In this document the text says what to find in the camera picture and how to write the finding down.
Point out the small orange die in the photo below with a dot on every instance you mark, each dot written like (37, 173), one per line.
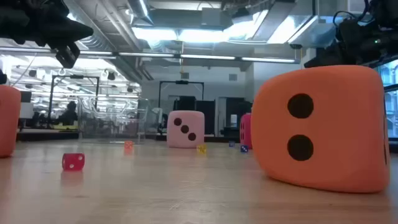
(128, 144)

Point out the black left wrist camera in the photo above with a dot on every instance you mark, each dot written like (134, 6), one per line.
(66, 56)

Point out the clear plastic container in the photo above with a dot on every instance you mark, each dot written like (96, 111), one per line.
(112, 121)

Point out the black cabinet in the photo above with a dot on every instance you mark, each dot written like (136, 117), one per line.
(205, 115)
(236, 107)

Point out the large orange foam die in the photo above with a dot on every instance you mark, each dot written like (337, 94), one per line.
(320, 130)
(7, 121)

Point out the small red die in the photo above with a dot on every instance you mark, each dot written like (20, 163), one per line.
(73, 161)

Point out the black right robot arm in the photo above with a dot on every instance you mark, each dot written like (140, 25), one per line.
(385, 12)

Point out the person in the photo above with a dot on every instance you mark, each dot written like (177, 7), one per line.
(68, 115)

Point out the long LED light bar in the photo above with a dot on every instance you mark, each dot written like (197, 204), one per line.
(205, 57)

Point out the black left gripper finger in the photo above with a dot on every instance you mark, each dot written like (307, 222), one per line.
(77, 32)

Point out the large red foam die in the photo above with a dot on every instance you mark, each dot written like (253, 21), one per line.
(246, 130)

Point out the large pale pink foam die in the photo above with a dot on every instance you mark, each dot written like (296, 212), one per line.
(185, 129)

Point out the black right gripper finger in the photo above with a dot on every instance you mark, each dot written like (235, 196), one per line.
(326, 57)

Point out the small blue die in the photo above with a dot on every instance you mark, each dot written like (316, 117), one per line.
(232, 143)
(244, 148)

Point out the small yellow die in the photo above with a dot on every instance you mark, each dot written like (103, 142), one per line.
(201, 148)

